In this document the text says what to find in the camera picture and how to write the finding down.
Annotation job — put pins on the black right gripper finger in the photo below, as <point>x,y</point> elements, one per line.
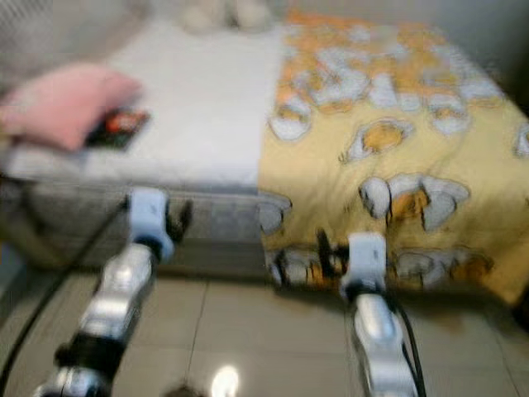
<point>322,252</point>

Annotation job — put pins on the pink pillow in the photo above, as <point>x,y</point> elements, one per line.
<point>66,107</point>

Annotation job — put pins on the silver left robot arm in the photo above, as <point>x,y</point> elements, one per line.
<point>120,289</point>

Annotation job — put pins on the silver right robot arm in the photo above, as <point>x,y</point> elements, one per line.
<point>380,339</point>

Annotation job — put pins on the yellow patterned blanket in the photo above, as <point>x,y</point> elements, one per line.
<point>339,182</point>

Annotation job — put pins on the dark book with red print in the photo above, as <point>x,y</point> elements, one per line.
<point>124,126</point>

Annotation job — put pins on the white quilted mattress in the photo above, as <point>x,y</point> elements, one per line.
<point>207,107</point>

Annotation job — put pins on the beige plush toy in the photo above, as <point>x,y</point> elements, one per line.
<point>252,12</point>
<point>202,16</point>

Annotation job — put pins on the grey lettered headboard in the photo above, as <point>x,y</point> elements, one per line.
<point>50,37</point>

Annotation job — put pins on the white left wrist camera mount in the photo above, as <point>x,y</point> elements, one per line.
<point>149,213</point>

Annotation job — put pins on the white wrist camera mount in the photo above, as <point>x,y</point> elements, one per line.
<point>368,256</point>
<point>149,213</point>

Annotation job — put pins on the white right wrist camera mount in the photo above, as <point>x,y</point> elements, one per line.
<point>368,256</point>

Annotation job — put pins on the grey bed frame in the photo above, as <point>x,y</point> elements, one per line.
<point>99,258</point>

